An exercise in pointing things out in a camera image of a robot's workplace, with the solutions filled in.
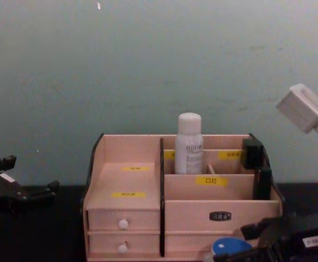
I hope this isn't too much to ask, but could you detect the round blue jar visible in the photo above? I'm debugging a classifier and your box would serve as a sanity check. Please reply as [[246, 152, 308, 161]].
[[203, 236, 254, 260]]

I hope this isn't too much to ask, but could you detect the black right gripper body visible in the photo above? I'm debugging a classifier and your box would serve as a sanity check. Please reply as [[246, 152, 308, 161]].
[[280, 209, 318, 262]]

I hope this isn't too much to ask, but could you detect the tall black box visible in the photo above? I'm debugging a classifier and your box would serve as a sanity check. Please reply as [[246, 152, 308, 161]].
[[252, 166, 273, 201]]

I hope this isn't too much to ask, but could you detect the black table cloth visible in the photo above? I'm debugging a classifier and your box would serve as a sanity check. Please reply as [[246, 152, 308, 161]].
[[0, 182, 318, 262]]

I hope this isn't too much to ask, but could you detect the wooden organizer drawer, white knob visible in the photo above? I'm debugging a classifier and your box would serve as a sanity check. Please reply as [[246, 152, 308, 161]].
[[88, 233, 161, 255], [87, 209, 161, 232]]

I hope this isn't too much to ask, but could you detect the white plastic bottle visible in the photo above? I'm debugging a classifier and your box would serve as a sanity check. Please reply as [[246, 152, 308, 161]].
[[173, 112, 205, 175]]

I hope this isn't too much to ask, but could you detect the pale wooden desk organizer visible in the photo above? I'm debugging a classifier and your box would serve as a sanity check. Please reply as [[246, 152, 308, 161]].
[[80, 132, 286, 262]]

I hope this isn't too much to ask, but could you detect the short black box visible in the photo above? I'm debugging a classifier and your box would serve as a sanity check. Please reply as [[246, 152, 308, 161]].
[[241, 138, 265, 169]]

